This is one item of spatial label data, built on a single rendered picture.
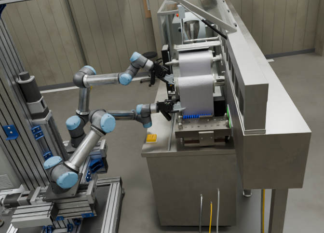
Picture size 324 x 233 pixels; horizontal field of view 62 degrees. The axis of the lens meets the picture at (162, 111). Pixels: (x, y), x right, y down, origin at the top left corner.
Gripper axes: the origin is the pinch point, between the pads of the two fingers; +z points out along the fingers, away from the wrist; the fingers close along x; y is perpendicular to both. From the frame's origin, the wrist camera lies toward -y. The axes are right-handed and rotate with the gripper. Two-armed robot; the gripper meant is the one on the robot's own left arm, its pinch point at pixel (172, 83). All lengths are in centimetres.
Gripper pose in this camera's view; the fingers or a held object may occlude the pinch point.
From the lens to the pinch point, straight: 200.4
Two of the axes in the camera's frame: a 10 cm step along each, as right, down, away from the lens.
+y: 5.2, -7.0, -4.9
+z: 8.5, 4.9, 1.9
